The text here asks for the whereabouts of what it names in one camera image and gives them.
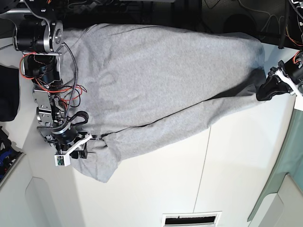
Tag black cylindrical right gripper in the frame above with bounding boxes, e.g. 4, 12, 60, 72
51, 124, 88, 159

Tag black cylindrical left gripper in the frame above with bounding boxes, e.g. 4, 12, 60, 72
256, 59, 303, 101

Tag grey t-shirt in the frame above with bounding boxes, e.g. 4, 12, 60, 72
62, 24, 266, 183

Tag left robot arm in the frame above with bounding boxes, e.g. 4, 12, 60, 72
256, 0, 303, 101

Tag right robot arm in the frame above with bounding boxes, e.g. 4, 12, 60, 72
0, 0, 92, 166

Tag black bag at table edge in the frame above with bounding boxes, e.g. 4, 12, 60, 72
0, 66, 20, 122

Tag white slotted vent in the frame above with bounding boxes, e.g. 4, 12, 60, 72
161, 211, 222, 227

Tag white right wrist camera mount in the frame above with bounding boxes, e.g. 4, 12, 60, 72
54, 134, 92, 166

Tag grey cables behind table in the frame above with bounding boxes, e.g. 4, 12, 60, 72
203, 0, 288, 41

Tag blue and black cable bundle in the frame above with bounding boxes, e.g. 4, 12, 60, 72
0, 126, 22, 180

